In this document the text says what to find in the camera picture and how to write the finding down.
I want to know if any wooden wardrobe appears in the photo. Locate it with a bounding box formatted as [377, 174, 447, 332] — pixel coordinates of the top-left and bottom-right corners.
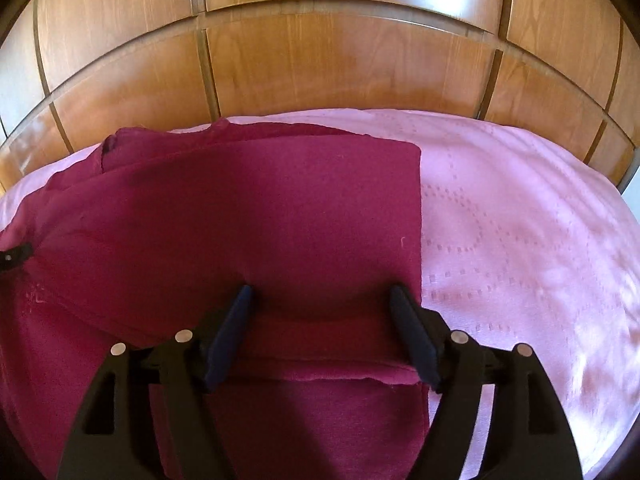
[0, 0, 640, 197]

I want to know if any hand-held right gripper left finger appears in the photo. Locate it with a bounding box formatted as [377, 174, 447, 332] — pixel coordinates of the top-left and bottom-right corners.
[56, 284, 256, 480]

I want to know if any maroon knit garment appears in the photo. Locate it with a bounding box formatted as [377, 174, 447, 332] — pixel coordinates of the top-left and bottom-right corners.
[0, 116, 432, 480]

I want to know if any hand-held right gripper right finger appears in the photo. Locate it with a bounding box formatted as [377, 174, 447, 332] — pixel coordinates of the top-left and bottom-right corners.
[389, 284, 584, 480]

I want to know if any pink quilted bedspread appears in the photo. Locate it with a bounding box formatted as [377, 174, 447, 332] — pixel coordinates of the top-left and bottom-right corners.
[0, 107, 637, 480]

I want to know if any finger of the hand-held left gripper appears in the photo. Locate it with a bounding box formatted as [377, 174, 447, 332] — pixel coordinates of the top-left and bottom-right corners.
[0, 242, 34, 274]

